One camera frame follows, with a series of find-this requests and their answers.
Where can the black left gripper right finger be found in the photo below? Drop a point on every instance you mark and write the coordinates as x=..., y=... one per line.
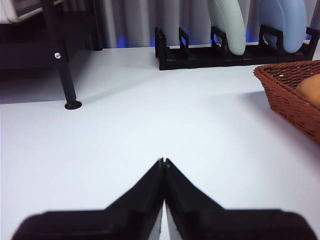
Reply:
x=225, y=225

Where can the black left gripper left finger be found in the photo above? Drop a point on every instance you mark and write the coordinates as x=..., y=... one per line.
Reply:
x=112, y=222

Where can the brown woven wicker basket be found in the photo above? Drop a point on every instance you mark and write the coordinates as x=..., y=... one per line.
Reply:
x=282, y=100

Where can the tan toy potato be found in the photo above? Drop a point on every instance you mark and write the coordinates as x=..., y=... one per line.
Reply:
x=310, y=87

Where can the black metal shelf rack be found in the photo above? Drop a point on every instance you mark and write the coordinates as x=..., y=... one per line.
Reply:
x=65, y=75

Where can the black plastic dish rack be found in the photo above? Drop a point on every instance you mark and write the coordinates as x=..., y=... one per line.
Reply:
x=190, y=62

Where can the pale green plate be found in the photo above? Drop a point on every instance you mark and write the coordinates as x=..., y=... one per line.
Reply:
x=232, y=30

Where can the light blue plate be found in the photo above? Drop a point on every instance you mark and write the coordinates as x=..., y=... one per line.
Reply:
x=287, y=25

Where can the silver toaster oven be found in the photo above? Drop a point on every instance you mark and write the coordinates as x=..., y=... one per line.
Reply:
x=17, y=10

